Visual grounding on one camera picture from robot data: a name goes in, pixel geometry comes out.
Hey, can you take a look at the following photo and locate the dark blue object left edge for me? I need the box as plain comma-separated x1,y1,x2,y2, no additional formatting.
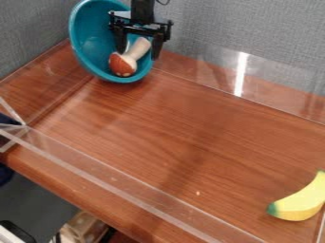
0,112,21,187

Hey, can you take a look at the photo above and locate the black white object bottom corner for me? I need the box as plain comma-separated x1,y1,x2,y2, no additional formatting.
0,220,38,243

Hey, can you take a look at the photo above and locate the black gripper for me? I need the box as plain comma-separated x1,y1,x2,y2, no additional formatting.
109,0,173,60

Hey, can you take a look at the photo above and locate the blue plastic bowl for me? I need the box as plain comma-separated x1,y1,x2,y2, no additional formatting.
69,0,154,84

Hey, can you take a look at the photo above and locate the wooden box under table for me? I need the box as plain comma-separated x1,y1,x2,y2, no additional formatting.
50,212,110,243

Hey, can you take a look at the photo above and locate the clear acrylic front barrier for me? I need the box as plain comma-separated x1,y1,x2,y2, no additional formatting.
0,97,264,243

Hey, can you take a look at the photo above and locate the clear acrylic back barrier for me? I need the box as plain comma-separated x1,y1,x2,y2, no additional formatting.
154,47,325,124

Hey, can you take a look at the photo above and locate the clear acrylic barrier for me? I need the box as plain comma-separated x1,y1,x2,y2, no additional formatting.
0,97,264,243
154,47,325,124

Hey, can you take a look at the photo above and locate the yellow toy banana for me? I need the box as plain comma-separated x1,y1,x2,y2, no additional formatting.
267,170,325,221

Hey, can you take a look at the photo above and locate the red toy mushroom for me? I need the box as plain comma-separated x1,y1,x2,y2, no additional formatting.
109,37,152,78

